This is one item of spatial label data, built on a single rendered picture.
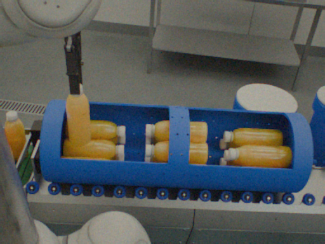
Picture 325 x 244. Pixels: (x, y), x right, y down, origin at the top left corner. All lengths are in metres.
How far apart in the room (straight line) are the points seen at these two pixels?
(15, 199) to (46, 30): 0.34
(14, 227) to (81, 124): 0.57
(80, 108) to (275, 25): 3.80
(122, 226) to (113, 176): 0.46
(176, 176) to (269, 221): 0.42
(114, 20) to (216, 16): 1.21
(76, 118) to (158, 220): 0.49
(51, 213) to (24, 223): 0.73
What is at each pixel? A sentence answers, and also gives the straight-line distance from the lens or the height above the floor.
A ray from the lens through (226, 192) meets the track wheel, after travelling 1.40.
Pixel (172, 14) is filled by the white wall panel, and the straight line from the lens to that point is 4.70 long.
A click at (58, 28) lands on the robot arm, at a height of 1.79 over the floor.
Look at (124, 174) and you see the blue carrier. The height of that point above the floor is 1.08.
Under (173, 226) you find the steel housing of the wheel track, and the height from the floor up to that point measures 0.83.
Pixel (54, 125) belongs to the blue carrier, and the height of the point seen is 1.21.
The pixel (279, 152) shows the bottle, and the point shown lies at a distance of 1.36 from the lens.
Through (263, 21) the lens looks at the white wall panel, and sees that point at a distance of 4.74.
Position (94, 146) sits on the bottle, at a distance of 1.35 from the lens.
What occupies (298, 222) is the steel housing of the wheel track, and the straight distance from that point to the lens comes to 1.54.
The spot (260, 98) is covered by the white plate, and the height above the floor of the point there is 1.04.
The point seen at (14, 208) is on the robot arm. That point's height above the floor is 1.46.
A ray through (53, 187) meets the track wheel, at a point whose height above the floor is 0.97.
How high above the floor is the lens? 1.95
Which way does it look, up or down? 36 degrees down
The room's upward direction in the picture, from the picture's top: 5 degrees clockwise
